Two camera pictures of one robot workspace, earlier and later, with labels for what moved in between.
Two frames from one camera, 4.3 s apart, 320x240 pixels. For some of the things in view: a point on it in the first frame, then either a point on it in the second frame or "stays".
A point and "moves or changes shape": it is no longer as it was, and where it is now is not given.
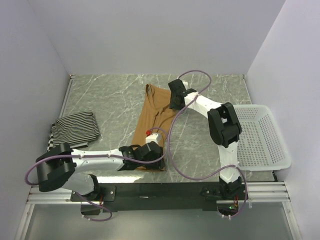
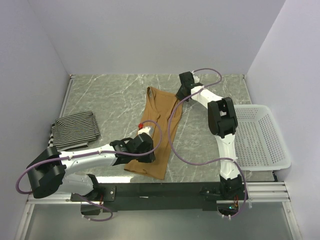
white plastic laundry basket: [260, 147] stays
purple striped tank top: [76, 130] stays
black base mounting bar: [121, 197] stays
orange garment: [155, 111] moves or changes shape
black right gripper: [172, 106] to [179, 96]
